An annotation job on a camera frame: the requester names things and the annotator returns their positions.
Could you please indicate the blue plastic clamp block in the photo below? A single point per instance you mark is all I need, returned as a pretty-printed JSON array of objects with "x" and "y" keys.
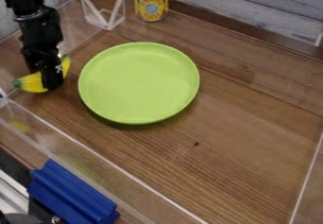
[{"x": 69, "y": 197}]

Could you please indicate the green round plate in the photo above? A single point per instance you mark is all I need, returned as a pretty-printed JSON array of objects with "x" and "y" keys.
[{"x": 138, "y": 83}]

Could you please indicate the yellow toy banana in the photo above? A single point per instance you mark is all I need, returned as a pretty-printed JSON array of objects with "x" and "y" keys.
[{"x": 30, "y": 82}]

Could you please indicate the yellow blue labelled can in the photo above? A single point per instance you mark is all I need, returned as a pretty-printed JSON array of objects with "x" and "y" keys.
[{"x": 150, "y": 10}]

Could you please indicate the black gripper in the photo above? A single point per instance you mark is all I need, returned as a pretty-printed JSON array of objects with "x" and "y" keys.
[{"x": 38, "y": 23}]

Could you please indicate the clear acrylic corner bracket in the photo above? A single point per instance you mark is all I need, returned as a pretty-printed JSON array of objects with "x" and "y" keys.
[{"x": 102, "y": 18}]

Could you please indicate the clear acrylic enclosure wall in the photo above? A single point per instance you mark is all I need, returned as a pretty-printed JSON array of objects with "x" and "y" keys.
[{"x": 37, "y": 144}]

